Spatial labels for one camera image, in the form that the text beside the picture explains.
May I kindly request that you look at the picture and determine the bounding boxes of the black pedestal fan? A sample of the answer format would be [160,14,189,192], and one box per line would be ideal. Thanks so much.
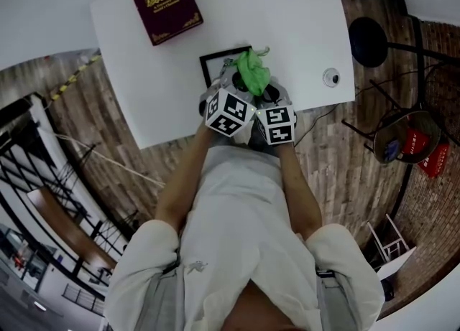
[348,13,460,144]

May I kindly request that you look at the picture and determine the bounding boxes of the black fan cable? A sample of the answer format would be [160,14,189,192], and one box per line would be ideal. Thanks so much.
[294,103,341,147]

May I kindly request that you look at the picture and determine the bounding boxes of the grey shoulder strap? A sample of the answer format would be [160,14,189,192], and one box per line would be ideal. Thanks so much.
[316,270,361,331]
[143,250,181,331]

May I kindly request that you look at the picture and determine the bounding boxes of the person's white shirt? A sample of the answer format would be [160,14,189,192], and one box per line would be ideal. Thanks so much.
[103,144,386,331]

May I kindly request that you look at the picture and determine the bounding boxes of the small blue item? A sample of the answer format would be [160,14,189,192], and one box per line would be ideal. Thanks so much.
[382,139,400,162]

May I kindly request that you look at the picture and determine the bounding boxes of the white rope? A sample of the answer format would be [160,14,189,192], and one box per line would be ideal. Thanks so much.
[53,134,166,189]

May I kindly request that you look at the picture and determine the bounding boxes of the round table cable grommet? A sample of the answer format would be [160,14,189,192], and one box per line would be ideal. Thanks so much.
[322,67,341,88]

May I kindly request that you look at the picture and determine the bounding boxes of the green microfibre cloth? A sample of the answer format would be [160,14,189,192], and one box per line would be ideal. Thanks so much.
[236,45,272,97]

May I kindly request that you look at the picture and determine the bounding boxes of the person's left forearm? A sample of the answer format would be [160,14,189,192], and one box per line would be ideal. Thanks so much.
[155,128,220,233]

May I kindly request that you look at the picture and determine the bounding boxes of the white metal rack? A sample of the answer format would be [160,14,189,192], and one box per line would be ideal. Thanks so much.
[366,213,418,280]

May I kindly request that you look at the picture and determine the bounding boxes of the white table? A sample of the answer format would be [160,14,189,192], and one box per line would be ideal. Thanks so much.
[89,0,357,150]

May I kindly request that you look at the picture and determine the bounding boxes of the brown wooden bench top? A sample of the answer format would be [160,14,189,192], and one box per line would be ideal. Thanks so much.
[27,185,118,269]

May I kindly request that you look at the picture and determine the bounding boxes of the red plastic crate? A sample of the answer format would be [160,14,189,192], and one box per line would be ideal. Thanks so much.
[402,127,451,179]

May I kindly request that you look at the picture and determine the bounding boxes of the maroon hardcover book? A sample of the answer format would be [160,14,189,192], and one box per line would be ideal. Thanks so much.
[129,0,205,47]

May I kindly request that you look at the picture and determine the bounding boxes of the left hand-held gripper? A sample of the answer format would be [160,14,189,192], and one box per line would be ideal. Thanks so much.
[199,70,257,139]

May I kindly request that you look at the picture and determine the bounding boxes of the yellow black striped floor tape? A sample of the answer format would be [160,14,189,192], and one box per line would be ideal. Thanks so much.
[50,55,102,101]

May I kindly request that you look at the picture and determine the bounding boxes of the person's grey trousers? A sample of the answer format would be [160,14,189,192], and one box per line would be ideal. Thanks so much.
[247,124,269,151]

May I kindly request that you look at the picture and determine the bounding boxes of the black picture frame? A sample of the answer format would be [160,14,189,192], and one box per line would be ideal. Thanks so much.
[199,45,254,88]

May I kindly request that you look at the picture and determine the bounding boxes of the black round side chair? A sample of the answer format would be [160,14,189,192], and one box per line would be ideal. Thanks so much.
[341,78,442,165]

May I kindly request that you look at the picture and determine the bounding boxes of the person's right forearm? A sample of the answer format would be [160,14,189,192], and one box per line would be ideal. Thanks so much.
[276,142,323,239]

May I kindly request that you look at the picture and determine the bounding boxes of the black metal railing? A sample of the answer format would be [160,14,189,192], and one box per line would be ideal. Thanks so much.
[0,92,141,287]

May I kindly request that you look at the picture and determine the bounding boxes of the person's chest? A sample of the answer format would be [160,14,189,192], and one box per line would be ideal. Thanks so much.
[224,281,294,331]

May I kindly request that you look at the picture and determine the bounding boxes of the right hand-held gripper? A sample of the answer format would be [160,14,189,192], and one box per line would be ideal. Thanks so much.
[254,79,299,148]

